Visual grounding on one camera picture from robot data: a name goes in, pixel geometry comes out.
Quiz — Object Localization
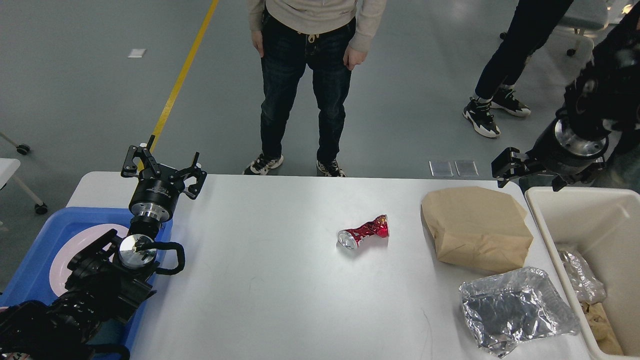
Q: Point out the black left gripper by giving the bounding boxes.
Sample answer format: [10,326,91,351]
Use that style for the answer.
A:
[120,135,208,223]

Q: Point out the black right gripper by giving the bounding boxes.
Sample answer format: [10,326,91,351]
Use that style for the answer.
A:
[491,119,610,192]

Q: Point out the brown paper bag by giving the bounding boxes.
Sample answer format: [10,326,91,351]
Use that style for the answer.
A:
[421,186,534,274]

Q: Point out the pink plate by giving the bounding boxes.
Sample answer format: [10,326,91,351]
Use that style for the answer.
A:
[49,223,128,296]

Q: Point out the aluminium foil sheet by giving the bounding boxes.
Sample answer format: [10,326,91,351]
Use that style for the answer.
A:
[458,266,580,359]

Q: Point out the brown paper napkin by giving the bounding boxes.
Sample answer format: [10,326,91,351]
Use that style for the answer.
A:
[580,302,624,356]

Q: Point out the crushed red soda can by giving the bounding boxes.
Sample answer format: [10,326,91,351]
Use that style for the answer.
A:
[337,214,389,250]

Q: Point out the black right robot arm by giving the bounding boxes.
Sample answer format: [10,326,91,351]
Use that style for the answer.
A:
[491,29,639,192]

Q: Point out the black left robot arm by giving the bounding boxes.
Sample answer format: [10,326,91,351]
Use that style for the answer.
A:
[1,136,207,360]

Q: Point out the beige plastic bin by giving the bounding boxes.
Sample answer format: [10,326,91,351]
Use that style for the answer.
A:
[525,187,640,360]

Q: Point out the floor outlet cover plates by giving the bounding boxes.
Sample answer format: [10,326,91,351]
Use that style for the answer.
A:
[429,159,479,178]

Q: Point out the white office chair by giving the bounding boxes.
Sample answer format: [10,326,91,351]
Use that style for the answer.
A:
[493,0,609,62]

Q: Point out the foil piece in bin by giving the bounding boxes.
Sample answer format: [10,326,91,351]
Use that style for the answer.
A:
[557,244,607,305]

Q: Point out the person in black trousers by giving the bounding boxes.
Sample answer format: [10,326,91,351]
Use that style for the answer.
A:
[462,0,573,139]

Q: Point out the white chair at left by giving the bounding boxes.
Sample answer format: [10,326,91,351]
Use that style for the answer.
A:
[0,132,49,215]

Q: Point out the person in beige hoodie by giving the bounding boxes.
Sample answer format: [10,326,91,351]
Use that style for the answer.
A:
[243,0,388,178]

